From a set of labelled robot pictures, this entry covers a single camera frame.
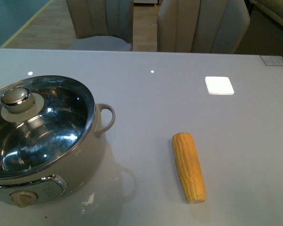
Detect black table label sticker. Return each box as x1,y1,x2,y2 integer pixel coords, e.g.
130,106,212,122
260,55,283,66

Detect left beige dining chair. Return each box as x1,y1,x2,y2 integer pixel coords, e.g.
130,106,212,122
67,0,134,51

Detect beige electric cooking pot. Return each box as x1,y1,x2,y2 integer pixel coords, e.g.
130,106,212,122
0,87,115,207

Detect glass pot lid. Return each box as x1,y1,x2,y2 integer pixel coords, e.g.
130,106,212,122
0,75,95,178

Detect right beige dining chair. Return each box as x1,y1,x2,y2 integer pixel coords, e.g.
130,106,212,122
157,0,250,54

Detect yellow corn cob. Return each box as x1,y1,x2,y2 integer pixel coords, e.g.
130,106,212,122
172,132,205,203

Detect beige dining chair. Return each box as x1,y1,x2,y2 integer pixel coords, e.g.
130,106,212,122
67,0,134,51
157,0,250,54

